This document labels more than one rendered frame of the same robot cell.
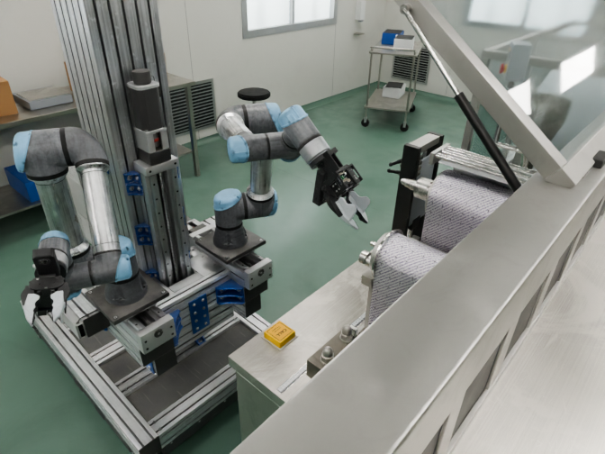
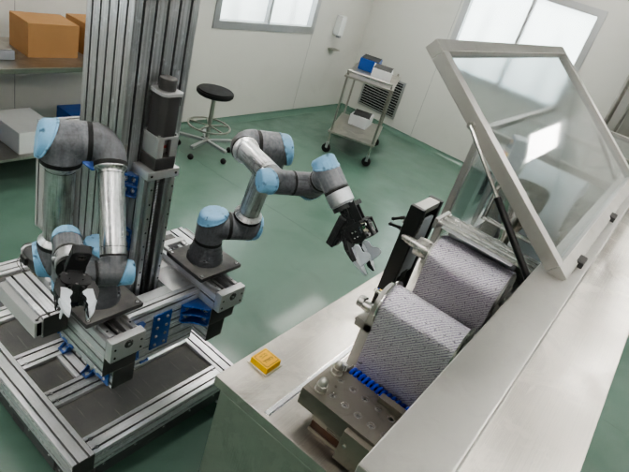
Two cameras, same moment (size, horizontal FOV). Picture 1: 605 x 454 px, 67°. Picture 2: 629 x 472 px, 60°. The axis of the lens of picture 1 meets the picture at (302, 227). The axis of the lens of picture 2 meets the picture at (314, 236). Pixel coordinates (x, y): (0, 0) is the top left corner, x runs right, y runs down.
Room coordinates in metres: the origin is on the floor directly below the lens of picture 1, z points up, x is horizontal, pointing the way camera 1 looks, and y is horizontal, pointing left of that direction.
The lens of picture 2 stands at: (-0.26, 0.31, 2.11)
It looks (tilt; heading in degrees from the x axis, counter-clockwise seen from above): 29 degrees down; 348
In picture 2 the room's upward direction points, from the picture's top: 18 degrees clockwise
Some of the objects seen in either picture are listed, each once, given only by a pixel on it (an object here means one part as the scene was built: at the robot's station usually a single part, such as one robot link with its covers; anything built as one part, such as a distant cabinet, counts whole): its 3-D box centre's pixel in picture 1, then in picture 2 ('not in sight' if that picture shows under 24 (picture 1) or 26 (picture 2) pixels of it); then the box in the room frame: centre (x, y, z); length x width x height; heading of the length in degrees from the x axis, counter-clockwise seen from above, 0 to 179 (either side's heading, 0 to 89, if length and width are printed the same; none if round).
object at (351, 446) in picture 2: not in sight; (354, 454); (0.66, -0.17, 0.96); 0.10 x 0.03 x 0.11; 49
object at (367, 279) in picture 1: (371, 296); (358, 338); (1.04, -0.21, 1.05); 0.06 x 0.05 x 0.31; 49
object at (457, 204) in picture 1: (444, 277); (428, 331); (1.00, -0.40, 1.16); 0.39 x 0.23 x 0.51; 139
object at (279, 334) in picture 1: (279, 333); (265, 361); (1.02, 0.06, 0.91); 0.07 x 0.07 x 0.02; 49
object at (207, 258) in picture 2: (230, 230); (206, 247); (1.67, 0.32, 0.87); 0.15 x 0.15 x 0.10
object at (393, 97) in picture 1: (393, 79); (363, 108); (5.77, -1.09, 0.51); 0.91 x 0.58 x 1.02; 163
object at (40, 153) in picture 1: (60, 212); (60, 202); (1.26, 0.78, 1.19); 0.15 x 0.12 x 0.55; 112
